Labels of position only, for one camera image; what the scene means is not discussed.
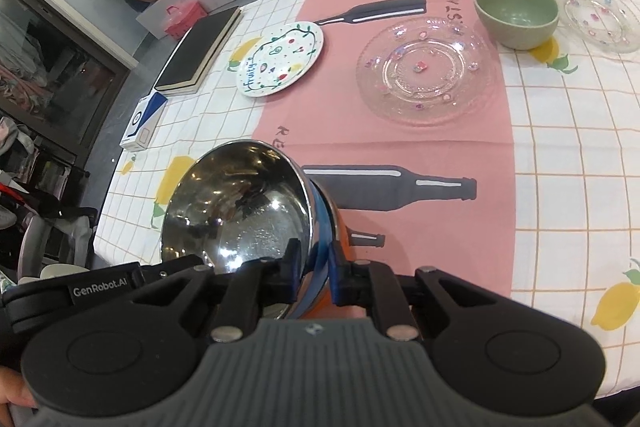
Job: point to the blue and white box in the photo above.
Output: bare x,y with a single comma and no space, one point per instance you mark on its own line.
145,119

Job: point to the black book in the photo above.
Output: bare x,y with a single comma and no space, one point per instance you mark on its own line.
200,49

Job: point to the green ceramic bowl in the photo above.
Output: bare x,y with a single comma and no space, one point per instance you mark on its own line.
515,14

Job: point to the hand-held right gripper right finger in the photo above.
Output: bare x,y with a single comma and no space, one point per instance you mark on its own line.
333,274

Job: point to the pink checked printed tablecloth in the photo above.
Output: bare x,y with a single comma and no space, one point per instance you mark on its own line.
550,157

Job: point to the person's left hand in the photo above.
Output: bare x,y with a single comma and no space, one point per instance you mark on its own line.
15,389

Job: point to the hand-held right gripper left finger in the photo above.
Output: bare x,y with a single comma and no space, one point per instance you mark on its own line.
294,269

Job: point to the large clear glass plate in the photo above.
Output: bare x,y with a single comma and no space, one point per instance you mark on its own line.
425,69

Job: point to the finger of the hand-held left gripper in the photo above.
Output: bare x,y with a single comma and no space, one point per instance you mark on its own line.
167,268

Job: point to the small clear glass plate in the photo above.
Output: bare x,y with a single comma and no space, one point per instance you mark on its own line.
600,14

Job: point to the stainless steel bowl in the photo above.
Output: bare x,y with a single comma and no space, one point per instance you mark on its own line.
240,207

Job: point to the pink plastic box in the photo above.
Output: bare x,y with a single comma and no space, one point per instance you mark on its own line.
184,21

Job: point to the white fruit painted plate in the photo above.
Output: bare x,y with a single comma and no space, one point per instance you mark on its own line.
280,59

